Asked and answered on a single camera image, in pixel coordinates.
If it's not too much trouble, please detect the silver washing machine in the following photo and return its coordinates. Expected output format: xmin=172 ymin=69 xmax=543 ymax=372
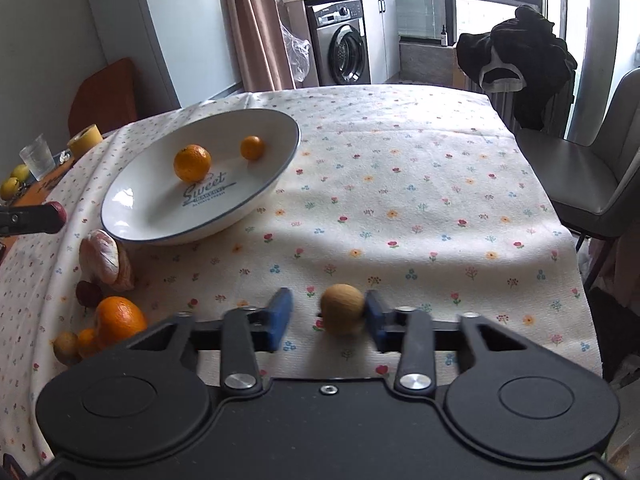
xmin=305 ymin=0 xmax=372 ymax=87

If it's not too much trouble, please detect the white ceramic bowl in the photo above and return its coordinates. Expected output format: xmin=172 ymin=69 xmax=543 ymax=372
xmin=101 ymin=108 xmax=301 ymax=246

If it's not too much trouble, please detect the peeled pomelo segment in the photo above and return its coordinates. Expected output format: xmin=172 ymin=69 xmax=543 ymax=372
xmin=107 ymin=247 xmax=137 ymax=292
xmin=79 ymin=230 xmax=122 ymax=282

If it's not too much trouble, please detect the dark red passion fruit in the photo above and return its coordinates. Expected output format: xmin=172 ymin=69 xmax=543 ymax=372
xmin=47 ymin=201 xmax=68 ymax=233
xmin=75 ymin=281 xmax=103 ymax=308

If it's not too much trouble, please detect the clear plastic bag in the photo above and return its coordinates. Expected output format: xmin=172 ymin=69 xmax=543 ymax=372
xmin=281 ymin=22 xmax=314 ymax=84

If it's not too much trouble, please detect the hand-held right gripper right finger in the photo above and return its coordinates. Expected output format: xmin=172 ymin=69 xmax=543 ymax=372
xmin=364 ymin=290 xmax=551 ymax=396

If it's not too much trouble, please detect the floral tablecloth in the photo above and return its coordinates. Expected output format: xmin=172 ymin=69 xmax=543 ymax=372
xmin=0 ymin=84 xmax=603 ymax=466

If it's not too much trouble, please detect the clear glass cup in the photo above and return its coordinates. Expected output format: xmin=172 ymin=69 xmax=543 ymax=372
xmin=19 ymin=133 xmax=56 ymax=182

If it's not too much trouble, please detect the brown curtain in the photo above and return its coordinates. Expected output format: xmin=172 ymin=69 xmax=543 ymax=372
xmin=220 ymin=0 xmax=296 ymax=93

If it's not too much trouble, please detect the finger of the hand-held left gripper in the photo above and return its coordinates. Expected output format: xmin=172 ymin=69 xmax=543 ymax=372
xmin=0 ymin=203 xmax=57 ymax=236

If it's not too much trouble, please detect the orange chair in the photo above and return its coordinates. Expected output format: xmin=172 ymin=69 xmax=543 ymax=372
xmin=67 ymin=58 xmax=139 ymax=137

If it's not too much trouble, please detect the brown kiwi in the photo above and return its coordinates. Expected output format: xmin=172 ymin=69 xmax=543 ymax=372
xmin=53 ymin=331 xmax=81 ymax=366
xmin=320 ymin=283 xmax=367 ymax=337

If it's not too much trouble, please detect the black clothing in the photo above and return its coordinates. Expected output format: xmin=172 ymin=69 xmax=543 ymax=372
xmin=457 ymin=5 xmax=579 ymax=132

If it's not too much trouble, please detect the yellow tape roll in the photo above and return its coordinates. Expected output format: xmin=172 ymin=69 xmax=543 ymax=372
xmin=67 ymin=124 xmax=104 ymax=159

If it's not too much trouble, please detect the large orange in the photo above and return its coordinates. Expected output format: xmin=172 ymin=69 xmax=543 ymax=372
xmin=95 ymin=296 xmax=148 ymax=348
xmin=173 ymin=144 xmax=213 ymax=184

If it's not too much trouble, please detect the grey chair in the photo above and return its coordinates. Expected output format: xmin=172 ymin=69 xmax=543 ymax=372
xmin=514 ymin=67 xmax=640 ymax=241

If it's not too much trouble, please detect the grey refrigerator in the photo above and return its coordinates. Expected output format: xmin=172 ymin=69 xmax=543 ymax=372
xmin=84 ymin=0 xmax=242 ymax=111

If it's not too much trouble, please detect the white cabinet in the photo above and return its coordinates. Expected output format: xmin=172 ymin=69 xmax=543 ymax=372
xmin=360 ymin=0 xmax=402 ymax=84

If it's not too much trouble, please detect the orange paw print mat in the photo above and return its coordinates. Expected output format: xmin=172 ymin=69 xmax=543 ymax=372
xmin=0 ymin=149 xmax=77 ymax=261

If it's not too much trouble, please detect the small tangerine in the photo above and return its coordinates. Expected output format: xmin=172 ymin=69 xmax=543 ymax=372
xmin=76 ymin=329 xmax=101 ymax=359
xmin=240 ymin=135 xmax=266 ymax=161

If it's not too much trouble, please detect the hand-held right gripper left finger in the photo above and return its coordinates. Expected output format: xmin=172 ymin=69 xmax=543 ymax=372
xmin=120 ymin=287 xmax=295 ymax=396

